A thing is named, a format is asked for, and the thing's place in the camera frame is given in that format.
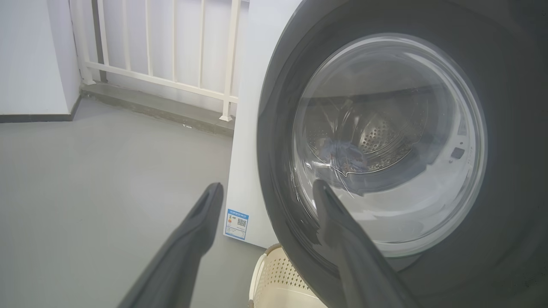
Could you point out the white balcony railing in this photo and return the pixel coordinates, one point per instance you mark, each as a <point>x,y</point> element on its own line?
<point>231,64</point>

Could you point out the cream perforated laundry basket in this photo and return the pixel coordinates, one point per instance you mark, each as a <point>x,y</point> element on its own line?
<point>278,278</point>

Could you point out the white front-load washing machine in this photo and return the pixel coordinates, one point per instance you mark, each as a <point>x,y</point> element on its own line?
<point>252,128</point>

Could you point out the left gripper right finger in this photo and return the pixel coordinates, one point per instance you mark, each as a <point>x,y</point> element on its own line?
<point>364,265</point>

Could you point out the blue energy label sticker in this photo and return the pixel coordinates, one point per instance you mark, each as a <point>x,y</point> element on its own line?
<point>236,224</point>

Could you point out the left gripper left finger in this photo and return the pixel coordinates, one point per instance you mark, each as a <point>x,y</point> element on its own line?
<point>180,265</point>

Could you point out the stainless steel washing machine drum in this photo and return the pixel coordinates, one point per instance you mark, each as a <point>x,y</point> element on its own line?
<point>381,137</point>

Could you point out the black round glass washer door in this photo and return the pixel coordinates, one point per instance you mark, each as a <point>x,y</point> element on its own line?
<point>505,128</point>

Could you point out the blue cartoon print garment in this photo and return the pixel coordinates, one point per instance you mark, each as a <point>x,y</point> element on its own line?
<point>340,156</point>

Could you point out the grey concrete curb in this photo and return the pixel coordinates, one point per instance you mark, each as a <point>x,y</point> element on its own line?
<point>162,107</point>

